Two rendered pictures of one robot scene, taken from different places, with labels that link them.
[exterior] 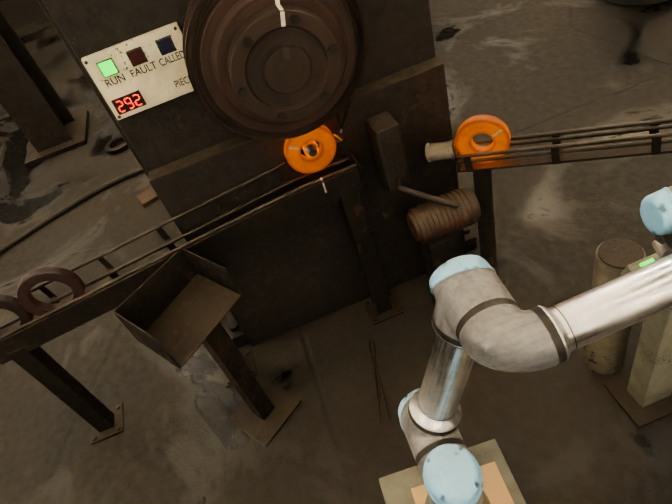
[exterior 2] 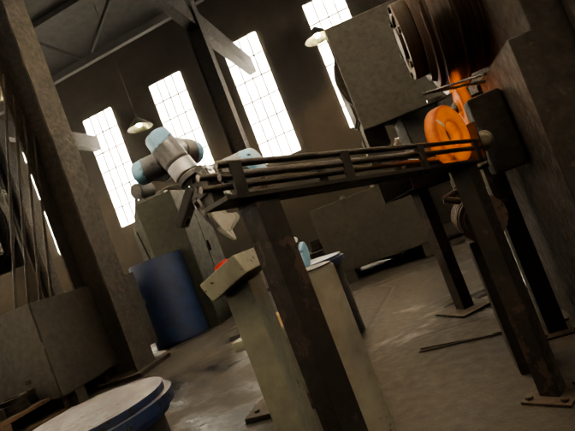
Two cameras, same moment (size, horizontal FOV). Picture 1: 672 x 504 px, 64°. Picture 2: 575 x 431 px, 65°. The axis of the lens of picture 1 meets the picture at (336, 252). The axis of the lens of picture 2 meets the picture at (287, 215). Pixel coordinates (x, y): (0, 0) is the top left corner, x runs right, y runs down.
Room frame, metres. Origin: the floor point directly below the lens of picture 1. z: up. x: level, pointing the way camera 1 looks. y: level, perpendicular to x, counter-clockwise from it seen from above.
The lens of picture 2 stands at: (1.23, -1.77, 0.62)
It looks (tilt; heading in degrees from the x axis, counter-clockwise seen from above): 2 degrees up; 109
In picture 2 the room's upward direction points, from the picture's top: 21 degrees counter-clockwise
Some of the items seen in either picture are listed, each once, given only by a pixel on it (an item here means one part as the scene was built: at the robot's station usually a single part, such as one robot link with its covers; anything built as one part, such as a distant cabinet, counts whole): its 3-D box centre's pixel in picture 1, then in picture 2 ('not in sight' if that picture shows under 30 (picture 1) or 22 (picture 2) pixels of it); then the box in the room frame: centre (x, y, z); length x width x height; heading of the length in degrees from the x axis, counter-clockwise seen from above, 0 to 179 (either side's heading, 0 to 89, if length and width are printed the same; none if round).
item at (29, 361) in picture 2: not in sight; (63, 343); (-2.13, 1.23, 0.43); 1.23 x 0.93 x 0.87; 92
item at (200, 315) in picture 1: (221, 362); (434, 236); (1.11, 0.46, 0.36); 0.26 x 0.20 x 0.72; 129
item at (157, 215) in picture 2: not in sight; (192, 258); (-1.53, 2.67, 0.75); 0.70 x 0.48 x 1.50; 94
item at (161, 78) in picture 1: (146, 72); not in sight; (1.48, 0.31, 1.15); 0.26 x 0.02 x 0.18; 94
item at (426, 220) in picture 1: (449, 257); (504, 282); (1.28, -0.37, 0.27); 0.22 x 0.13 x 0.53; 94
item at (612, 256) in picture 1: (610, 311); (347, 368); (0.87, -0.71, 0.26); 0.12 x 0.12 x 0.52
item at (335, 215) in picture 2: not in sight; (376, 225); (0.52, 2.66, 0.39); 1.03 x 0.83 x 0.79; 8
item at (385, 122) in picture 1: (388, 152); (495, 132); (1.43, -0.27, 0.68); 0.11 x 0.08 x 0.24; 4
